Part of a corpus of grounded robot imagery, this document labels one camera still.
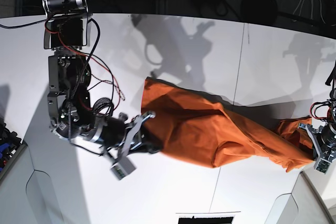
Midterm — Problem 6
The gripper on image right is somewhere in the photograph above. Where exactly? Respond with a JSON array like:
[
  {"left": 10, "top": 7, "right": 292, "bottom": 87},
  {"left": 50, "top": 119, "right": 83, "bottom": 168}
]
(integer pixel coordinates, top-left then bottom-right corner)
[{"left": 299, "top": 123, "right": 335, "bottom": 161}]

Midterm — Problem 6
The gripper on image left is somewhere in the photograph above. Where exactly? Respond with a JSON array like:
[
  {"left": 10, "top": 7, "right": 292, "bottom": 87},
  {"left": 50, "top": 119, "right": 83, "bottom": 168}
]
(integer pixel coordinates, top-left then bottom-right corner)
[{"left": 90, "top": 111, "right": 163, "bottom": 164}]

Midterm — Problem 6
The orange t-shirt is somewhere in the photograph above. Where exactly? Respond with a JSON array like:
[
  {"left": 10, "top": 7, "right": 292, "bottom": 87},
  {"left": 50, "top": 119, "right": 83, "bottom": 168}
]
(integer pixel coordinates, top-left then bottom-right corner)
[{"left": 141, "top": 78, "right": 314, "bottom": 172}]

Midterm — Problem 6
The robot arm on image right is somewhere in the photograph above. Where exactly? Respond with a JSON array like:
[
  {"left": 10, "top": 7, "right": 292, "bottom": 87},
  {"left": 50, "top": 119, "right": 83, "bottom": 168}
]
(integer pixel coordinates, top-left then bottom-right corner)
[{"left": 298, "top": 68, "right": 335, "bottom": 167}]

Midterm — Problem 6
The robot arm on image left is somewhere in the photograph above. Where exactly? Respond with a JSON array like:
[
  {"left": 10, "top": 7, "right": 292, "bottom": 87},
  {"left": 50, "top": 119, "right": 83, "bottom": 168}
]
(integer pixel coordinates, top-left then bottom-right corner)
[{"left": 42, "top": 0, "right": 161, "bottom": 166}]

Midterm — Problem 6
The grey panel bottom right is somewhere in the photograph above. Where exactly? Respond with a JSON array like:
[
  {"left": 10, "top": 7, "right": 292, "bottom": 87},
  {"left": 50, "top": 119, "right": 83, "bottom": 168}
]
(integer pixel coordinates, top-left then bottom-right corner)
[{"left": 265, "top": 172, "right": 335, "bottom": 223}]

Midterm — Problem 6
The grey panel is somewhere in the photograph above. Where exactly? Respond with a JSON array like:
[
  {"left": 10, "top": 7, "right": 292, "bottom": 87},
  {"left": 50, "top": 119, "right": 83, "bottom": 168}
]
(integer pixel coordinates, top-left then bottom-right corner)
[
  {"left": 265, "top": 172, "right": 335, "bottom": 223},
  {"left": 1, "top": 146, "right": 65, "bottom": 223}
]

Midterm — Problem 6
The black slot plate bottom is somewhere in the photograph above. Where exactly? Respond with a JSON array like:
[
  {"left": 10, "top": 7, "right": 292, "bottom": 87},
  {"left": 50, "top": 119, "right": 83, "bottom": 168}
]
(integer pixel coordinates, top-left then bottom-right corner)
[{"left": 176, "top": 211, "right": 240, "bottom": 224}]

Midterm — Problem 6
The grey panel bottom left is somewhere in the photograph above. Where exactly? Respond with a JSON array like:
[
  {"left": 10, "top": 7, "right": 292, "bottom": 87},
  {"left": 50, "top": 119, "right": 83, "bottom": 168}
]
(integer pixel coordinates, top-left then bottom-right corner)
[{"left": 1, "top": 146, "right": 65, "bottom": 223}]

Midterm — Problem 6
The blue black items bin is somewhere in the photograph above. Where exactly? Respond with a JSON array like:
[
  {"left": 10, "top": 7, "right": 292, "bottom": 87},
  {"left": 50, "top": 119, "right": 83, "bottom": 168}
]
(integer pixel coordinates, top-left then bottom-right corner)
[{"left": 0, "top": 118, "right": 22, "bottom": 172}]

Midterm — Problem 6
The round black stool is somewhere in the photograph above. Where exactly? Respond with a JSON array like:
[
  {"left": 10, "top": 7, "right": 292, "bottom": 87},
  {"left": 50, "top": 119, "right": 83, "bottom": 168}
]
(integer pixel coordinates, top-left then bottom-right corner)
[{"left": 240, "top": 0, "right": 278, "bottom": 26}]

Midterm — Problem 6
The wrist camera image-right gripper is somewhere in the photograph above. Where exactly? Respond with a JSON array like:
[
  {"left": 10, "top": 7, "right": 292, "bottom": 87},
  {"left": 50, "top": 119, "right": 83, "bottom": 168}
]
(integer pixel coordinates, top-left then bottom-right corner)
[{"left": 313, "top": 157, "right": 331, "bottom": 174}]

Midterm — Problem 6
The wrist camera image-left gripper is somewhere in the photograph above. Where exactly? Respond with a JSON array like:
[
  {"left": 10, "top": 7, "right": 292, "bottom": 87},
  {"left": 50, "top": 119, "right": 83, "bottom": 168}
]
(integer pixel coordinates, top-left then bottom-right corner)
[{"left": 110, "top": 157, "right": 136, "bottom": 180}]

